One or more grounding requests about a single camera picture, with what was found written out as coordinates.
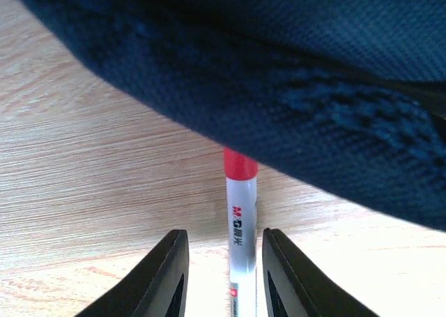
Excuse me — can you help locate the navy blue backpack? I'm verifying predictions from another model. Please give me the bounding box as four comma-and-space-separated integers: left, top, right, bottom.
20, 0, 445, 230

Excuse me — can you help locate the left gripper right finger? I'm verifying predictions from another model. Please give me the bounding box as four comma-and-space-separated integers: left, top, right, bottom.
262, 229, 377, 317

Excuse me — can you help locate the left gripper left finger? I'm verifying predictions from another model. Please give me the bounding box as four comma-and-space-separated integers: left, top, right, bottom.
77, 229, 189, 317

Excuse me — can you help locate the red cap marker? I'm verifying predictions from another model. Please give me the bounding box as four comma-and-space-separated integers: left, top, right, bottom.
223, 148, 258, 317

